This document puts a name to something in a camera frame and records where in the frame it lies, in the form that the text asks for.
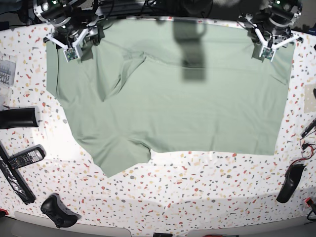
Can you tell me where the light green T-shirt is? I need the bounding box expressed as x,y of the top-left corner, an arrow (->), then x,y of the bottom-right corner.
46,20 -> 295,177

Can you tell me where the black probe with cable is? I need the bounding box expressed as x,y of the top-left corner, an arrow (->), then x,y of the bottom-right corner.
301,120 -> 316,138

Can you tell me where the long black flat bar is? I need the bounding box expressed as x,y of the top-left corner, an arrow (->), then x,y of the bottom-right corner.
0,144 -> 36,205

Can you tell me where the black game controller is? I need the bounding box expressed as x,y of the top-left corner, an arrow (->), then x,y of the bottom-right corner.
40,194 -> 79,228

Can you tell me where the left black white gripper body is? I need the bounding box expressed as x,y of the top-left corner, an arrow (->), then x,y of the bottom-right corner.
238,0 -> 303,61

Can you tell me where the red and black wire bundle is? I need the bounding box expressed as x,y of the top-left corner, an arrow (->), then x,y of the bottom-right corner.
288,138 -> 316,173

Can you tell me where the small red clip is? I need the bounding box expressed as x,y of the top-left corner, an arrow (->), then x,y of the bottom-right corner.
306,198 -> 313,205

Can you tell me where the black cylindrical tube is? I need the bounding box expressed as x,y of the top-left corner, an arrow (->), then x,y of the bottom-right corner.
0,107 -> 39,129

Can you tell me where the black curved handheld device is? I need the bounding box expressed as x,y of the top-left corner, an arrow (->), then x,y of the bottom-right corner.
276,164 -> 306,203

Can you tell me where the beige perforated pad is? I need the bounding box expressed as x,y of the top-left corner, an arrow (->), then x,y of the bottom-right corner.
304,84 -> 316,113

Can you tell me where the black TV remote control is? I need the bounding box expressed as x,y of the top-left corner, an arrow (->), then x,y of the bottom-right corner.
8,145 -> 46,170

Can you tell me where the clear plastic parts box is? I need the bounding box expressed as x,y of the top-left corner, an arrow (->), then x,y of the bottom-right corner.
0,53 -> 16,87

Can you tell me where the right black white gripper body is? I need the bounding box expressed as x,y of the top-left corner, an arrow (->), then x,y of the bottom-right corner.
33,0 -> 101,62

